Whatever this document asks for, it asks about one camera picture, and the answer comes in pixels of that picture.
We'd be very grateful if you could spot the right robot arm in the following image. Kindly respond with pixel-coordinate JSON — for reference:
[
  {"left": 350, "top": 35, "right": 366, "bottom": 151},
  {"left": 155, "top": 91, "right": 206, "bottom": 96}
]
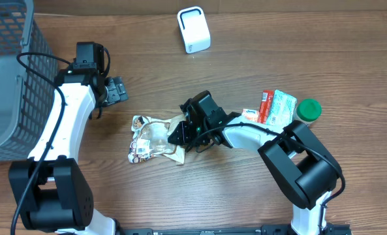
[{"left": 168, "top": 91, "right": 351, "bottom": 234}]

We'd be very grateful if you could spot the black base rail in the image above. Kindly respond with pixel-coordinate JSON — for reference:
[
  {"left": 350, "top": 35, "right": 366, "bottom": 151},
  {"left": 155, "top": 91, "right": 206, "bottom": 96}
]
[{"left": 121, "top": 223, "right": 352, "bottom": 235}]

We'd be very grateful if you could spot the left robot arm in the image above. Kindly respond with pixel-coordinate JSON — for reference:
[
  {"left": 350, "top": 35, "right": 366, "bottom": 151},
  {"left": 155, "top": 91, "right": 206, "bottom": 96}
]
[{"left": 8, "top": 42, "right": 128, "bottom": 235}]

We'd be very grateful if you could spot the grey plastic mesh basket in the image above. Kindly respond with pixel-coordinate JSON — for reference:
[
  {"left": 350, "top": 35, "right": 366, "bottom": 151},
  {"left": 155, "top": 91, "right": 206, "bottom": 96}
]
[{"left": 0, "top": 0, "right": 58, "bottom": 161}]

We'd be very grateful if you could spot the white barcode scanner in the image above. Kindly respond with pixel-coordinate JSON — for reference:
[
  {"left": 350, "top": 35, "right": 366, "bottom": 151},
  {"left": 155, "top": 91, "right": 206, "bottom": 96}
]
[{"left": 177, "top": 6, "right": 211, "bottom": 54}]

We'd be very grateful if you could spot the red snack stick packet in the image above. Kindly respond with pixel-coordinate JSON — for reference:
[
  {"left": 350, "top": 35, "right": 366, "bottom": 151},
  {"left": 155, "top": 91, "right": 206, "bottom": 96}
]
[{"left": 258, "top": 90, "right": 274, "bottom": 124}]

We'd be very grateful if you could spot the teal snack packet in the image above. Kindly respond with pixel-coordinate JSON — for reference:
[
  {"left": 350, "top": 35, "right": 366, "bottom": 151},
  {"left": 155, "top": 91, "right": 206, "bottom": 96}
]
[{"left": 266, "top": 89, "right": 297, "bottom": 127}]

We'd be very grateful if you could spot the brown pantree snack bag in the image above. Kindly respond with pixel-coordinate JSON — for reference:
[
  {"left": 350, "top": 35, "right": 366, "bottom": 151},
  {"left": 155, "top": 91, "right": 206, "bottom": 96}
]
[{"left": 128, "top": 114, "right": 185, "bottom": 165}]

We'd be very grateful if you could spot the orange small box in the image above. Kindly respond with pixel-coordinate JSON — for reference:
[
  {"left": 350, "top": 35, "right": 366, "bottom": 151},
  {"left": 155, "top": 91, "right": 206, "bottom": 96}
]
[{"left": 241, "top": 109, "right": 259, "bottom": 122}]

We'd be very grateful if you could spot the green lid jar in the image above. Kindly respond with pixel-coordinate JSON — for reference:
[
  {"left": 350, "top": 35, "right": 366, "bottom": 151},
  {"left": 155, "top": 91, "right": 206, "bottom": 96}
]
[{"left": 293, "top": 99, "right": 322, "bottom": 126}]

